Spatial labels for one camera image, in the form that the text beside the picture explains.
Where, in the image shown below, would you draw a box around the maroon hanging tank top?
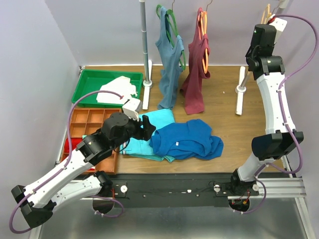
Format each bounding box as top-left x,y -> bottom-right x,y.
180,8 -> 210,115

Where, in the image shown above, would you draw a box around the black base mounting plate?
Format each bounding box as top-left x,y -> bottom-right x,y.
109,173 -> 259,208

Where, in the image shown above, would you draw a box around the white garment in tray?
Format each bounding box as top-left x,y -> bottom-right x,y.
96,76 -> 138,105

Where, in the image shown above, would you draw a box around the white rack foot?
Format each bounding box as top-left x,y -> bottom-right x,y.
142,60 -> 153,110
235,66 -> 246,116

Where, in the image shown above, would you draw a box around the metal rack pole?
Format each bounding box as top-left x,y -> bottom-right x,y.
241,0 -> 290,87
139,0 -> 152,87

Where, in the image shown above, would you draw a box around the left metal rack pole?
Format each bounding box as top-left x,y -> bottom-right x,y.
139,0 -> 152,87

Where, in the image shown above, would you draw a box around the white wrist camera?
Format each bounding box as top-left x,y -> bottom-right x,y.
268,17 -> 288,43
122,98 -> 143,121

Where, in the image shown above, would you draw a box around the red cloth in organizer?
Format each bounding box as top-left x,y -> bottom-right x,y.
62,138 -> 84,155

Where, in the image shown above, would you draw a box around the left white rack foot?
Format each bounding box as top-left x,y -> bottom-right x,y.
142,60 -> 153,110

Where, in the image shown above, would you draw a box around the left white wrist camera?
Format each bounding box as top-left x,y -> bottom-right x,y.
122,98 -> 143,121

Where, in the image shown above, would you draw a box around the right white rack foot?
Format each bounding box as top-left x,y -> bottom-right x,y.
235,66 -> 246,116

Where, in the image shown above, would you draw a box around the turquoise folded shorts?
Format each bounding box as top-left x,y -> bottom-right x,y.
120,109 -> 175,162

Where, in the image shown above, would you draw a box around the aluminium frame rail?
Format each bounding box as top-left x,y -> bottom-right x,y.
29,173 -> 314,239

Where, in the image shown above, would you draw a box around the green plastic tray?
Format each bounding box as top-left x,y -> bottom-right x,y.
72,69 -> 143,108

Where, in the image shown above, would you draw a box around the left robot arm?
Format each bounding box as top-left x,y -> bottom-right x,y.
9,112 -> 156,233

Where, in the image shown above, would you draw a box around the yellow wooden hanger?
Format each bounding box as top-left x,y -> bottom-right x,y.
261,3 -> 273,24

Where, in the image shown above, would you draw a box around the orange hanger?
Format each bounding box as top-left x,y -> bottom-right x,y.
197,1 -> 212,74

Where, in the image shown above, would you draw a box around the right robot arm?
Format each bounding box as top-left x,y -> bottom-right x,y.
229,24 -> 304,196

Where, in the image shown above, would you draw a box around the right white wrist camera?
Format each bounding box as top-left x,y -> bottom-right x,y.
268,17 -> 288,43

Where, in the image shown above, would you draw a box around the blue tank top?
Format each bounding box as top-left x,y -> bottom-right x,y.
150,119 -> 224,160

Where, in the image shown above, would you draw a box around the green hanger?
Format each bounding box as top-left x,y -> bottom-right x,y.
156,4 -> 186,73

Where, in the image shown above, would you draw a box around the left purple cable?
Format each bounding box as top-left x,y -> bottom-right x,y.
9,90 -> 125,234

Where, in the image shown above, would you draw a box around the right metal rack pole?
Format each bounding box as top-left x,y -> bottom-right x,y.
241,0 -> 290,87

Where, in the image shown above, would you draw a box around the grey-blue hanging tank top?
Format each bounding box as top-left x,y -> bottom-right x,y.
156,5 -> 184,110

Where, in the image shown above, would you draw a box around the orange compartment organizer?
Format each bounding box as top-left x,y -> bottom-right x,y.
70,108 -> 122,174

